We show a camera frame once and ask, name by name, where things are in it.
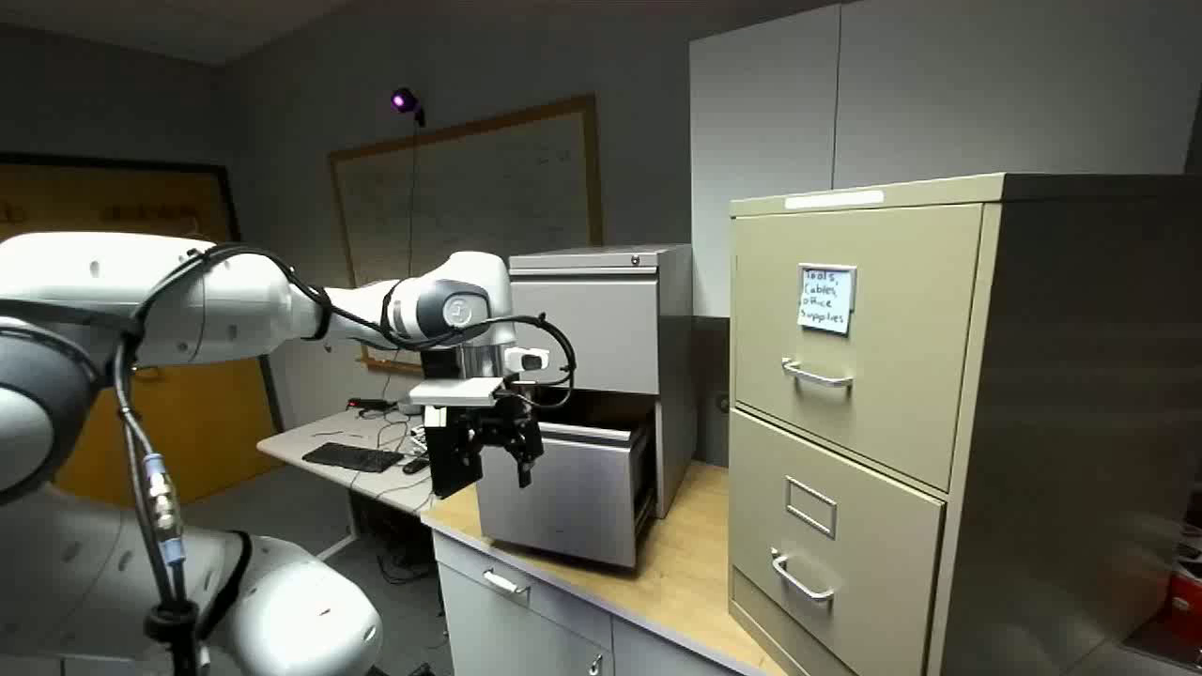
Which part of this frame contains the white wall cupboard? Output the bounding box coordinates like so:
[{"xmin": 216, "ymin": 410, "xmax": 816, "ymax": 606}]
[{"xmin": 688, "ymin": 0, "xmax": 1202, "ymax": 316}]

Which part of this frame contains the beige upper cabinet drawer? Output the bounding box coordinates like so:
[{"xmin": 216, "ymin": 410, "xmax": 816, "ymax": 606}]
[{"xmin": 729, "ymin": 207, "xmax": 980, "ymax": 490}]

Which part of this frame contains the beige lower cabinet drawer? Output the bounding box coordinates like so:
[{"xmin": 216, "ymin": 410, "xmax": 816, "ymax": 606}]
[{"xmin": 729, "ymin": 412, "xmax": 945, "ymax": 676}]

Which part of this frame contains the white handwritten label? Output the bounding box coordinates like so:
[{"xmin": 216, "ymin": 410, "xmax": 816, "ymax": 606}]
[{"xmin": 797, "ymin": 264, "xmax": 857, "ymax": 336}]

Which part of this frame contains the purple lit camera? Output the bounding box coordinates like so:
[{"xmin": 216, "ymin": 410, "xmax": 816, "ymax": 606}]
[{"xmin": 391, "ymin": 88, "xmax": 425, "ymax": 128}]

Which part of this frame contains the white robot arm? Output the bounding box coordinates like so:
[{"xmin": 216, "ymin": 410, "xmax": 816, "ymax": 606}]
[{"xmin": 0, "ymin": 229, "xmax": 541, "ymax": 676}]

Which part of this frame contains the wood framed whiteboard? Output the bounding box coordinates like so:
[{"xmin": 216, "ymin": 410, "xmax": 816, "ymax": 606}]
[{"xmin": 331, "ymin": 94, "xmax": 607, "ymax": 283}]

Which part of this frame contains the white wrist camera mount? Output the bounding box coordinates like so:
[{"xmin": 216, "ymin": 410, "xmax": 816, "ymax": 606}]
[{"xmin": 411, "ymin": 345, "xmax": 549, "ymax": 410}]

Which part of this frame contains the grey bottom drawer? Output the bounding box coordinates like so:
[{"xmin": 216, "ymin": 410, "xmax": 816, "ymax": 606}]
[{"xmin": 478, "ymin": 420, "xmax": 653, "ymax": 570}]

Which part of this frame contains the black keyboard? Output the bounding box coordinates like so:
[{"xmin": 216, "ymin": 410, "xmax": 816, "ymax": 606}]
[{"xmin": 301, "ymin": 443, "xmax": 401, "ymax": 472}]

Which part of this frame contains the beige tall filing cabinet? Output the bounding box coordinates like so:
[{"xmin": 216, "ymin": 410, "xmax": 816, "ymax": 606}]
[{"xmin": 729, "ymin": 172, "xmax": 1202, "ymax": 676}]

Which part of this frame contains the small grey drawer cabinet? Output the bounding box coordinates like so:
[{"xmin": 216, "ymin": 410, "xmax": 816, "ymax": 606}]
[{"xmin": 513, "ymin": 244, "xmax": 695, "ymax": 537}]

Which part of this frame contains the grey under-table drawer unit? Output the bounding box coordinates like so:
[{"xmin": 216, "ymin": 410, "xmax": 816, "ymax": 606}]
[{"xmin": 437, "ymin": 537, "xmax": 738, "ymax": 676}]

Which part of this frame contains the beige cabinet drawer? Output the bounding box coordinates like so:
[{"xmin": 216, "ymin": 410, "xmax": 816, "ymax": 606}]
[
  {"xmin": 729, "ymin": 207, "xmax": 980, "ymax": 490},
  {"xmin": 729, "ymin": 412, "xmax": 945, "ymax": 676}
]

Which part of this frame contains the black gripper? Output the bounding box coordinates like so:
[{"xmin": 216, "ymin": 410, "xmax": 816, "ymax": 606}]
[{"xmin": 425, "ymin": 407, "xmax": 541, "ymax": 495}]

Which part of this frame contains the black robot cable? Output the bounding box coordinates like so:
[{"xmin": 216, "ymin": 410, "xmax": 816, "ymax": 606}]
[{"xmin": 108, "ymin": 241, "xmax": 578, "ymax": 676}]

